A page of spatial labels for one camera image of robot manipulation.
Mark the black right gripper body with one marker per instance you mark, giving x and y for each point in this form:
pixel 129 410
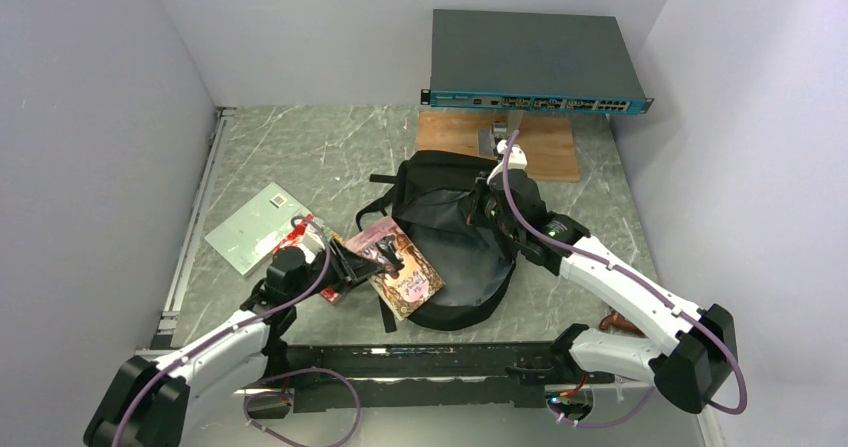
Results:
pixel 483 211

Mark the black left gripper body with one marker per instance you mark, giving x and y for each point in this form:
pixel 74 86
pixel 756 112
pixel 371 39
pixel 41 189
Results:
pixel 338 274

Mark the red colourful book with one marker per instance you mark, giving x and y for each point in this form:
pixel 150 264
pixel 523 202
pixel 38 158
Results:
pixel 316 224

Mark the black student backpack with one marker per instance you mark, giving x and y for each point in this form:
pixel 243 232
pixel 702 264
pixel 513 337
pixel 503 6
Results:
pixel 424 199

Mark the yellow picture book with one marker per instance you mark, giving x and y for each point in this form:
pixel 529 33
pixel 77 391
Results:
pixel 407 279

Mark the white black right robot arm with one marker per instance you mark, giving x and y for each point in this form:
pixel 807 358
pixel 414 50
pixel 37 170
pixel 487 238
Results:
pixel 689 354

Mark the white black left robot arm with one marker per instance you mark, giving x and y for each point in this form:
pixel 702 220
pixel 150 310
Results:
pixel 153 402

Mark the grey notebook with label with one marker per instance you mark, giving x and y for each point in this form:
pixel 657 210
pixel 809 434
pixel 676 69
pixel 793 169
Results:
pixel 247 237

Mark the wooden base board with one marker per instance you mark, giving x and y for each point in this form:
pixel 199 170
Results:
pixel 547 141

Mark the brown copper tap fitting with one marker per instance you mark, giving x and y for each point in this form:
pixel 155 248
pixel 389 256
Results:
pixel 615 321

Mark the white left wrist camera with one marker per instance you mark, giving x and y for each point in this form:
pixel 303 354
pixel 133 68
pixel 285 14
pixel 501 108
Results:
pixel 307 240

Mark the grey metal stand bracket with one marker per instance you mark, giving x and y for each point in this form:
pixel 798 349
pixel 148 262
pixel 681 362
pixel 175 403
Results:
pixel 489 138

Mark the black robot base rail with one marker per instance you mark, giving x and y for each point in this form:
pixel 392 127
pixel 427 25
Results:
pixel 520 374

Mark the aluminium frame rail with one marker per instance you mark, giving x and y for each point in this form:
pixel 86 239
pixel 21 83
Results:
pixel 156 158

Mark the teal network switch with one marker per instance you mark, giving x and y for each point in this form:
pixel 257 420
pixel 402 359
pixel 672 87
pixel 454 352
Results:
pixel 532 62

